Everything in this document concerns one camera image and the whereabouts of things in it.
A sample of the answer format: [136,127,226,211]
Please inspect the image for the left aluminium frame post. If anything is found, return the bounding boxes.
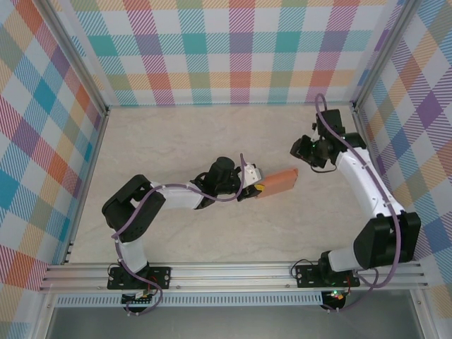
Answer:
[35,0,110,117]

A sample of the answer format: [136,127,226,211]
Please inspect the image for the aluminium mounting rail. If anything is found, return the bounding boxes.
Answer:
[38,261,429,292]

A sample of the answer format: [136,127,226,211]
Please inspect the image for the orange paper box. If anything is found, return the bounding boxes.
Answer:
[255,167,300,201]

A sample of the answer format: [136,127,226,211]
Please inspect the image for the aluminium floor rail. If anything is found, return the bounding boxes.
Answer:
[352,105,404,262]
[62,107,111,266]

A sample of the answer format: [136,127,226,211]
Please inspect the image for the right aluminium frame post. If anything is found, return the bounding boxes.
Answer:
[352,0,423,112]

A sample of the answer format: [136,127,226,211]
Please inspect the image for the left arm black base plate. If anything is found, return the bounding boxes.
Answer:
[107,266,172,291]

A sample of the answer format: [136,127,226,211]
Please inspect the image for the aluminium frame post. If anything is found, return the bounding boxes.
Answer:
[352,0,423,112]
[35,0,110,117]

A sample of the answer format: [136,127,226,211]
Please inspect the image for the grey metal panel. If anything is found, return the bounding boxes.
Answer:
[45,306,427,339]

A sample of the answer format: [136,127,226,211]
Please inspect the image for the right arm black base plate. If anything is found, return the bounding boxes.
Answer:
[295,263,360,289]

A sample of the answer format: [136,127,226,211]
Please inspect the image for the slotted grey cable duct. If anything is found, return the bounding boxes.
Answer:
[55,294,325,307]

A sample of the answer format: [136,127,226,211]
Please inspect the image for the left aluminium floor rail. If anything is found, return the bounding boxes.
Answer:
[62,107,111,266]

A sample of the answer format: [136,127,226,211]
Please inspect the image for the right aluminium floor rail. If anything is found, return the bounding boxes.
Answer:
[352,105,404,262]

